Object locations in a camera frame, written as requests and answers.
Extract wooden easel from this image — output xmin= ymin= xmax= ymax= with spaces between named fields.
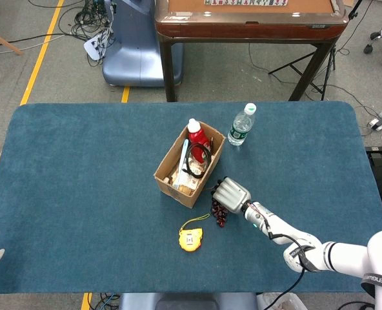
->
xmin=0 ymin=26 xmax=24 ymax=88

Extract black tripod stand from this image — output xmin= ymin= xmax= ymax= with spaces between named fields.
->
xmin=268 ymin=0 xmax=365 ymax=101

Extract clear plastic bag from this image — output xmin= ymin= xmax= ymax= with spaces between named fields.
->
xmin=257 ymin=292 xmax=303 ymax=310

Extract black floor cable bundle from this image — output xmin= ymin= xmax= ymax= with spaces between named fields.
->
xmin=58 ymin=0 xmax=114 ymax=67

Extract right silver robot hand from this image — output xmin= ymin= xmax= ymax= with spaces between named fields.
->
xmin=211 ymin=176 xmax=252 ymax=214

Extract light blue toothbrush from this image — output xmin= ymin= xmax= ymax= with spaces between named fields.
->
xmin=172 ymin=138 xmax=190 ymax=191

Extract red bottle white cap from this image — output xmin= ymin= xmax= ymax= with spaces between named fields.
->
xmin=187 ymin=118 xmax=211 ymax=162

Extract brown mahjong table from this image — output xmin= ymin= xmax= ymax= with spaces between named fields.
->
xmin=154 ymin=0 xmax=349 ymax=103

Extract bunch of red grapes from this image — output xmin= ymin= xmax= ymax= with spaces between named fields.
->
xmin=210 ymin=180 xmax=230 ymax=229

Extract clear plastic food package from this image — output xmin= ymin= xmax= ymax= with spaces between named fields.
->
xmin=170 ymin=161 xmax=208 ymax=196

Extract yellow tape measure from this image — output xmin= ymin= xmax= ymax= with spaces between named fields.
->
xmin=179 ymin=213 xmax=210 ymax=253

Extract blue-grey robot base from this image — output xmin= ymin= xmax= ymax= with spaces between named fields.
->
xmin=102 ymin=0 xmax=185 ymax=88

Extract open cardboard box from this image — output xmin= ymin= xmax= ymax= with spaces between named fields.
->
xmin=153 ymin=121 xmax=226 ymax=209

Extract clear water bottle green label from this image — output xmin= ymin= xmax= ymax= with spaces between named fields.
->
xmin=226 ymin=102 xmax=257 ymax=147

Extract row of face-up mahjong tiles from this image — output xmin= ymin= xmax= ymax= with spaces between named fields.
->
xmin=205 ymin=0 xmax=288 ymax=6

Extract grey robot torso base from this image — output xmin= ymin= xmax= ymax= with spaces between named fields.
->
xmin=118 ymin=292 xmax=259 ymax=310

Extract teal table cloth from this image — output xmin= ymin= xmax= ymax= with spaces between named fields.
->
xmin=0 ymin=101 xmax=382 ymax=295

